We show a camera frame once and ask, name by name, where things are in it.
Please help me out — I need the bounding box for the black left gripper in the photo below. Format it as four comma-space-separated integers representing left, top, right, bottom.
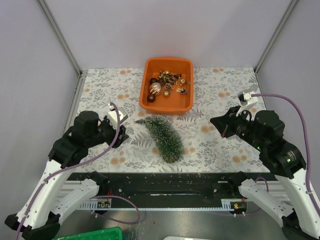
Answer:
87, 113, 130, 148

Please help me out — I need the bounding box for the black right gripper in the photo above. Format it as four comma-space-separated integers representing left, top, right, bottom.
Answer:
209, 104, 266, 150

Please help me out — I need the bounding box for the small green christmas tree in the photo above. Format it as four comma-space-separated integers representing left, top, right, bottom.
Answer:
134, 115, 184, 164

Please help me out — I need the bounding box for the orange plastic tub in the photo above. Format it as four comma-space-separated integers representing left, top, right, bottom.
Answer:
139, 57, 194, 115

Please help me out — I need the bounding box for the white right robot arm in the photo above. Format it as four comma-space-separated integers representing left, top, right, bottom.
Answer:
210, 106, 320, 240

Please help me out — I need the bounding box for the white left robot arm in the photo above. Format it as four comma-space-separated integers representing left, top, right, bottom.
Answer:
4, 108, 129, 240

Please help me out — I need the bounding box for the floral patterned table mat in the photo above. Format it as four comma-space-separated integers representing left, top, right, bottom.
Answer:
77, 67, 267, 173

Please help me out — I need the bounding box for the dark brown bauble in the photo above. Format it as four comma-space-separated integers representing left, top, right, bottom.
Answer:
149, 77, 158, 84
147, 94, 156, 103

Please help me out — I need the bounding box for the large gold striped bauble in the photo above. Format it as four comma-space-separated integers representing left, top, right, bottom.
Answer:
149, 82, 162, 96

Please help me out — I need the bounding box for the gold wrapped round ornament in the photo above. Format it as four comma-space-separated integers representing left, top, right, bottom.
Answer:
180, 78, 187, 85

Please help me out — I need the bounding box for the small gold bauble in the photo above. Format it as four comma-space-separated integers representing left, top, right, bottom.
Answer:
163, 91, 171, 98

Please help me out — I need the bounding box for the brown pine cone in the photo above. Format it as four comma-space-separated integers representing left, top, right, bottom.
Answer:
164, 82, 173, 91

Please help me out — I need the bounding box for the gold and brown ornament pile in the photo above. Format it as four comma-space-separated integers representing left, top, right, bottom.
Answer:
157, 70, 182, 85

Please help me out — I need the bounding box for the green plastic crate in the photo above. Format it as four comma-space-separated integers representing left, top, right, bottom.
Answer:
54, 227, 123, 240

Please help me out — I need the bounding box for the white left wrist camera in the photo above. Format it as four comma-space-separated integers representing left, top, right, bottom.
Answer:
106, 104, 128, 128

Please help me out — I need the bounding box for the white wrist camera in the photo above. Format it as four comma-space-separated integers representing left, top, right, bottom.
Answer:
106, 104, 128, 128
236, 91, 259, 117

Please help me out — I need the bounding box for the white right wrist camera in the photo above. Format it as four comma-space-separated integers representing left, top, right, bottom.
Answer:
236, 91, 259, 117

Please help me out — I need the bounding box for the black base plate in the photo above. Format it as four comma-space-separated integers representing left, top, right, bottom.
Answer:
67, 172, 276, 210

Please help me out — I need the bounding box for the aluminium frame post left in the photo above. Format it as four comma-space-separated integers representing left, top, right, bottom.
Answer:
37, 0, 83, 73

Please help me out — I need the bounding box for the grey slotted cable duct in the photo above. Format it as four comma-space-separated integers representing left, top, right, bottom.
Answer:
77, 199, 234, 212

